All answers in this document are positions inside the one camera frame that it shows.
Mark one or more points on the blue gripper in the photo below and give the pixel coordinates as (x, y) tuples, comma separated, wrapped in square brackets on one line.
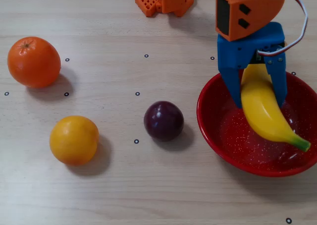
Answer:
[(239, 52)]

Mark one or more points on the yellow banana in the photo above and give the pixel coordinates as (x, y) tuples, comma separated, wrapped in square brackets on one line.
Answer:
[(262, 111)]

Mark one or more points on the orange robot base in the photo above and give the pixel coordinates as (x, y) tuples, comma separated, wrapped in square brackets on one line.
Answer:
[(146, 2)]

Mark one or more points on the red speckled bowl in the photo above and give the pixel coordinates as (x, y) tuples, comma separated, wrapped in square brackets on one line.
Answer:
[(218, 135)]

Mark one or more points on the dark purple plum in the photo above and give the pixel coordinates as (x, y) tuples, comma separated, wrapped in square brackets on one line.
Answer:
[(163, 121)]

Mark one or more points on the yellow round fruit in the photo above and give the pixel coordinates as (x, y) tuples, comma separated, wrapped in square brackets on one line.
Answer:
[(73, 140)]

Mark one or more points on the orange fruit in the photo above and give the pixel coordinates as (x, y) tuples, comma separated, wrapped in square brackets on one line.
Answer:
[(33, 61)]

